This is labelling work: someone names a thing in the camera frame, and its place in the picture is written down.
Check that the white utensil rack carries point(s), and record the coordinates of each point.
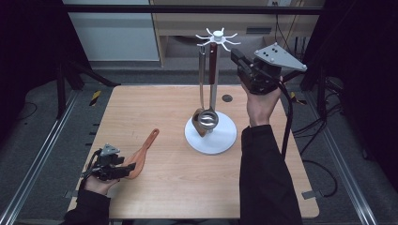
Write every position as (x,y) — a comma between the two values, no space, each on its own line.
(220,140)

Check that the dark round table grommet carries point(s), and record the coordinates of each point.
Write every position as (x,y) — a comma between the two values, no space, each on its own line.
(227,98)

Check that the black curtain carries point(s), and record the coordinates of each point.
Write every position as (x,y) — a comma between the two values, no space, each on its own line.
(28,47)
(369,62)

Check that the white cabinet panel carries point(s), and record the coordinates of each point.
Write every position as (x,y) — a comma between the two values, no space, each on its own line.
(115,34)

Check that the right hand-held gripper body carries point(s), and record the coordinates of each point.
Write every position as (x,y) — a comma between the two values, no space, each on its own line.
(266,73)

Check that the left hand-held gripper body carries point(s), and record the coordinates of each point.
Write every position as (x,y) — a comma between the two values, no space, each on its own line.
(104,165)

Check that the grey metal table bracket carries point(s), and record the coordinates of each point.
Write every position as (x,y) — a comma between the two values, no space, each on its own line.
(70,194)
(311,194)

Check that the black metal stand leg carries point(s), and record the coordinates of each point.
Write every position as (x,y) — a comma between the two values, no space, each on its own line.
(320,93)
(61,93)

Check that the person's right hand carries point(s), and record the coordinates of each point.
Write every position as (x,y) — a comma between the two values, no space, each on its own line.
(261,108)

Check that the yellow black tape strip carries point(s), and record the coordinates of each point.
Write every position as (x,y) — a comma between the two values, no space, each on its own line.
(297,99)
(95,97)

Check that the black horizontal frame bar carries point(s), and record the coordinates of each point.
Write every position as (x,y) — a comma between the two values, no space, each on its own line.
(156,9)

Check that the person's left hand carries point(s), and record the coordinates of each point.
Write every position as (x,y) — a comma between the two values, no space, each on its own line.
(98,187)

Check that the aluminium floor rail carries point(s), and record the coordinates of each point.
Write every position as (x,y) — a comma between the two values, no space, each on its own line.
(43,146)
(344,162)

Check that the light wooden rice paddle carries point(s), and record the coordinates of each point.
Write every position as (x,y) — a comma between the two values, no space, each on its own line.
(142,154)

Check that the light wooden desk furniture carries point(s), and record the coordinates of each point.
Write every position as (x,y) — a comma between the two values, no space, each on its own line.
(181,22)

